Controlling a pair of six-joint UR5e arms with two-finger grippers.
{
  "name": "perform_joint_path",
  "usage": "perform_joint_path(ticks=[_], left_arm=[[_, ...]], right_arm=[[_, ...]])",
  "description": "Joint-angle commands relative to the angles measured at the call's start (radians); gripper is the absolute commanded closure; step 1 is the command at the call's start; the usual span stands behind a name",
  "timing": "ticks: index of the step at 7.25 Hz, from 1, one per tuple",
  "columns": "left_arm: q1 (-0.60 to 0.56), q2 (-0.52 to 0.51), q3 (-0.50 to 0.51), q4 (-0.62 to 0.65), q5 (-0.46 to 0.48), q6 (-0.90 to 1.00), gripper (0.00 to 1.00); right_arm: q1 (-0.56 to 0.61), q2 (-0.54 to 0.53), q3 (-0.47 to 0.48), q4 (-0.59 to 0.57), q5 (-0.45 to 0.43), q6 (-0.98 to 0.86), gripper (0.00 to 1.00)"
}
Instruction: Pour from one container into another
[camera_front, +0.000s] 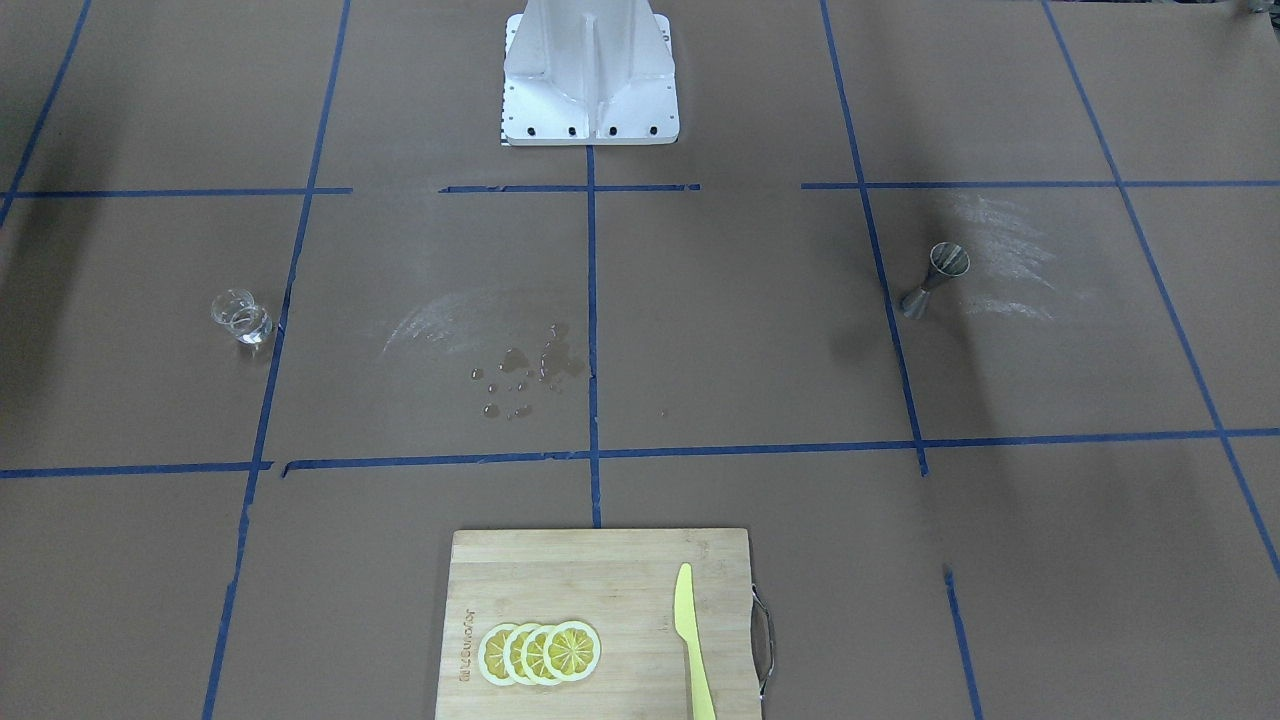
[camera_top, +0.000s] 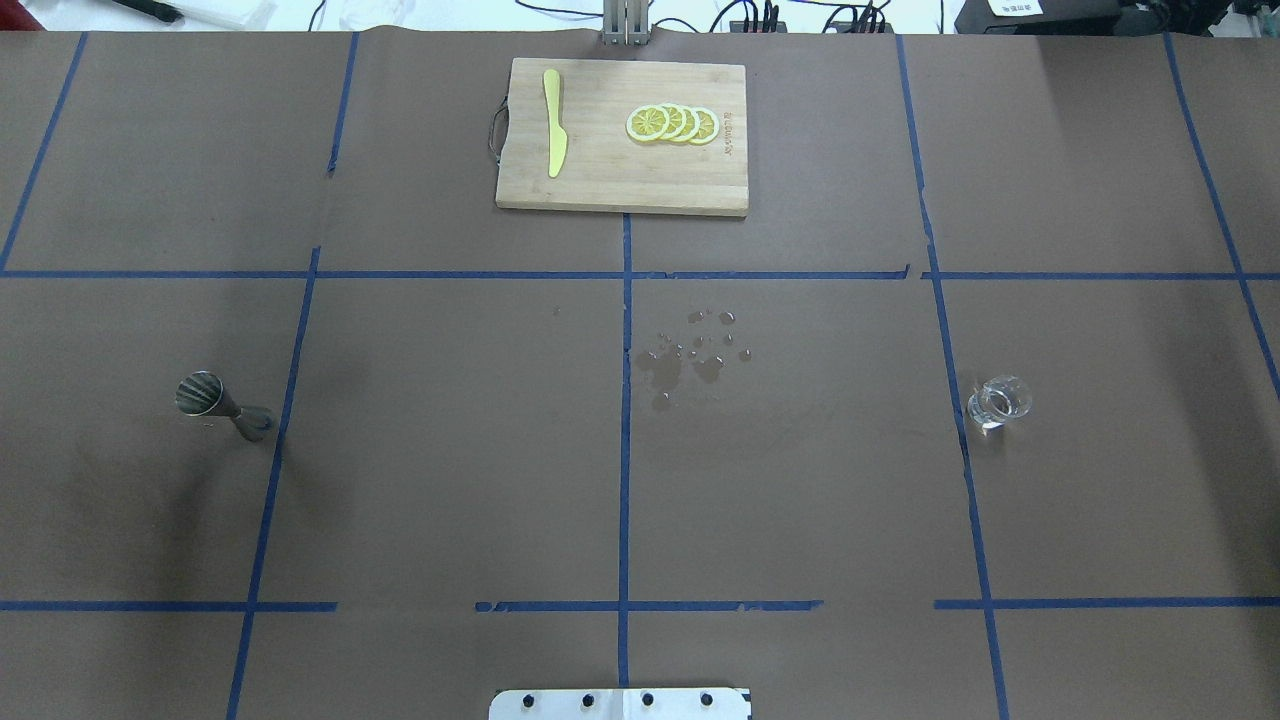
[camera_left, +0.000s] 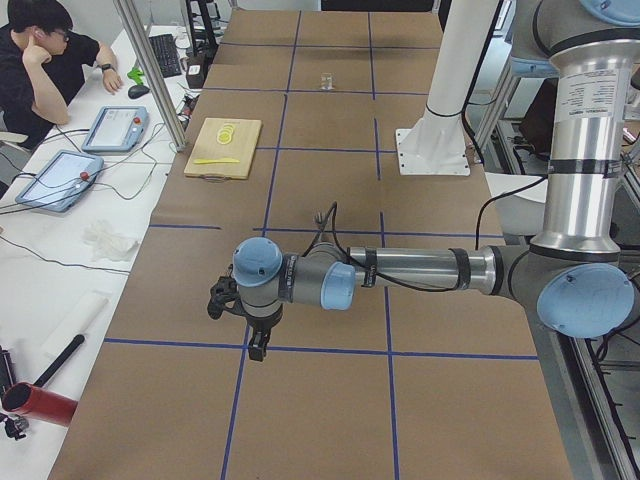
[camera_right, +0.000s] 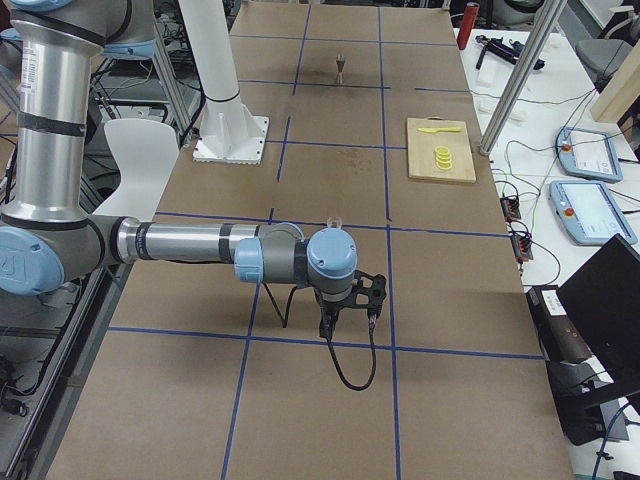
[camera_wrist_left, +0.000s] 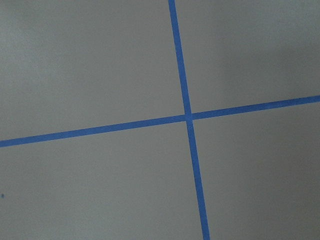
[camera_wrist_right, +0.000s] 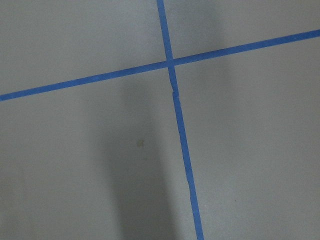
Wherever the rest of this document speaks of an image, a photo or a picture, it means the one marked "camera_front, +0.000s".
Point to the steel double jigger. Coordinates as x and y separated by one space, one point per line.
947 261

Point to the clear glass cup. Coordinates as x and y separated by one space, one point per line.
242 316

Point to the bamboo cutting board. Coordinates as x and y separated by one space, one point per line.
621 582

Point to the yellow plastic knife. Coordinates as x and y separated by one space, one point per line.
686 625

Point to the lemon slice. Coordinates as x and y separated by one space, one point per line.
533 664
493 662
572 651
513 653

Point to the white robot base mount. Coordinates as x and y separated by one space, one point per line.
589 73

